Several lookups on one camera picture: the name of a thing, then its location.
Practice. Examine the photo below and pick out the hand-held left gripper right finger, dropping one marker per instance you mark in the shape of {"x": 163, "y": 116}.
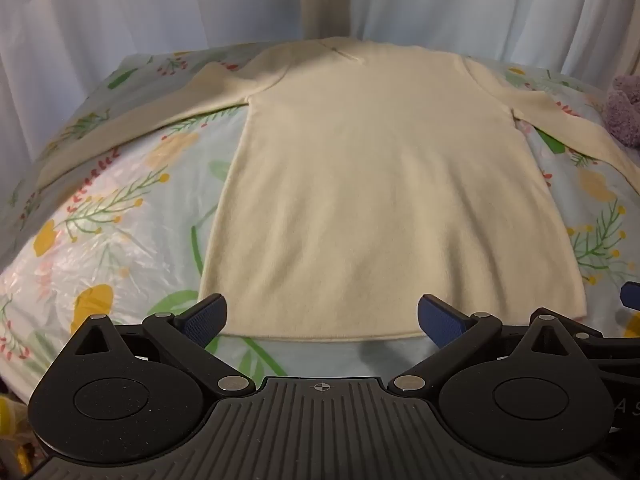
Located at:
{"x": 441, "y": 322}

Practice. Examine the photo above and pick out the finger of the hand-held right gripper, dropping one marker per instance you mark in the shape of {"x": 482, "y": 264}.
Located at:
{"x": 617, "y": 347}
{"x": 631, "y": 294}

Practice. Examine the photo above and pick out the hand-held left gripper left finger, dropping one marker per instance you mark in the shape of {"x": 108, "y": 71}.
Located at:
{"x": 204, "y": 321}

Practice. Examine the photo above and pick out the cream knit sweater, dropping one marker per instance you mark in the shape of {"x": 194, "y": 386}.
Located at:
{"x": 390, "y": 200}

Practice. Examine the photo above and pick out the floral bed sheet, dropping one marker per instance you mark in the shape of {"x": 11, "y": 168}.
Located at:
{"x": 120, "y": 230}

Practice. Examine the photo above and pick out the purple plush toy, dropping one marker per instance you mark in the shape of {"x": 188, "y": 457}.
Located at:
{"x": 623, "y": 110}

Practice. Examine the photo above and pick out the yellow object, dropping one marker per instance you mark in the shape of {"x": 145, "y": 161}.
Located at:
{"x": 12, "y": 435}

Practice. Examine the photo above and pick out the white sheer curtain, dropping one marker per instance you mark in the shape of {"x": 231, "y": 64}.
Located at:
{"x": 495, "y": 10}
{"x": 125, "y": 20}

